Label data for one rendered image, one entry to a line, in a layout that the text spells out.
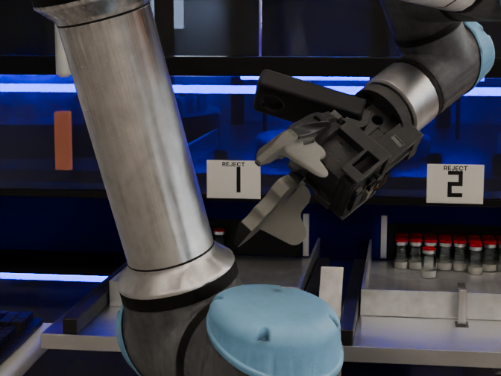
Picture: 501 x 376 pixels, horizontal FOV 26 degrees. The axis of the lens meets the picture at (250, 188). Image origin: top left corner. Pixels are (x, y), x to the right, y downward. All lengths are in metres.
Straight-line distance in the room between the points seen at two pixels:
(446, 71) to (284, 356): 0.41
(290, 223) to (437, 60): 0.23
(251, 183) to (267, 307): 0.76
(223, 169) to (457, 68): 0.60
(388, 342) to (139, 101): 0.51
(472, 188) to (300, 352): 0.81
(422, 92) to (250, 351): 0.38
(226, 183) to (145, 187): 0.72
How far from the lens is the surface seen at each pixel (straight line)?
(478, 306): 1.44
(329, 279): 1.45
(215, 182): 1.70
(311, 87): 1.13
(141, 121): 0.97
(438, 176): 1.67
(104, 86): 0.96
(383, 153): 1.08
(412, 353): 1.31
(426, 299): 1.44
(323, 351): 0.92
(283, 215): 1.13
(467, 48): 1.20
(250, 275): 1.65
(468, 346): 1.33
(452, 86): 1.18
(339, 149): 1.09
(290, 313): 0.93
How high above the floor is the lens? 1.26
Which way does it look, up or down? 9 degrees down
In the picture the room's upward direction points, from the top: straight up
